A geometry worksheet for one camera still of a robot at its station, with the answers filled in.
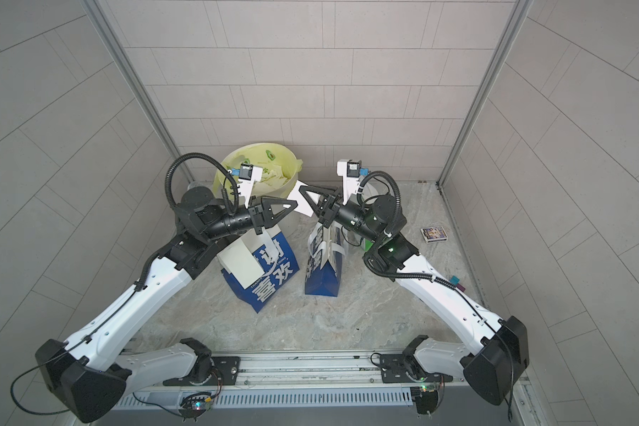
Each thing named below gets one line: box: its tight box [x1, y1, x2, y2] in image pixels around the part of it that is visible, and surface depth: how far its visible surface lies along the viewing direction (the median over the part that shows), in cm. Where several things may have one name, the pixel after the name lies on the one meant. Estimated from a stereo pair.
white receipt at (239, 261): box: [216, 238, 265, 290], surface depth 72 cm
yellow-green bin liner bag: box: [213, 142, 303, 198], surface depth 92 cm
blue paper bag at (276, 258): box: [220, 225, 300, 315], surface depth 80 cm
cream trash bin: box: [213, 142, 304, 202], surface depth 92 cm
